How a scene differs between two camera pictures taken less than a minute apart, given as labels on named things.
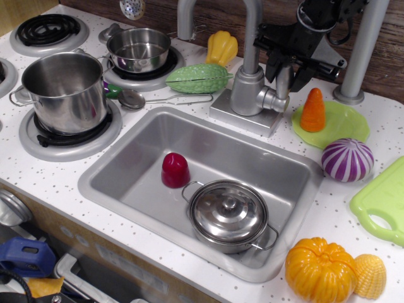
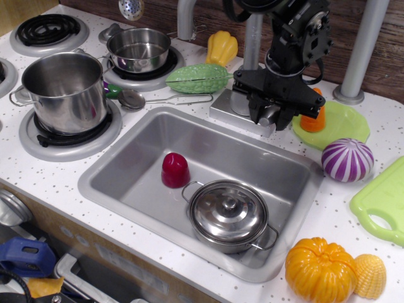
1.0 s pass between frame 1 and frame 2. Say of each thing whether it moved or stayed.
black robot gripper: moved
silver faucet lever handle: moved
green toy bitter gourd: stayed
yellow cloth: stayed
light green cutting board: stayed
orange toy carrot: stayed
